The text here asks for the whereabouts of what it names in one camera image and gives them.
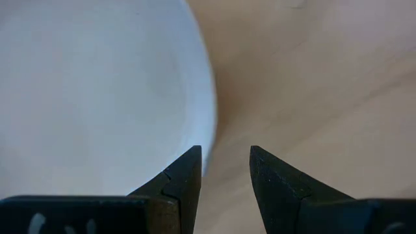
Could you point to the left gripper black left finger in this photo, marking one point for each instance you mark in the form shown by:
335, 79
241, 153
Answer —
97, 216

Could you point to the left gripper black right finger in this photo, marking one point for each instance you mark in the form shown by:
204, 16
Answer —
292, 208

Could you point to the cream white plate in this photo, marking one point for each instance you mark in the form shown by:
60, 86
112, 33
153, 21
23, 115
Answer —
97, 97

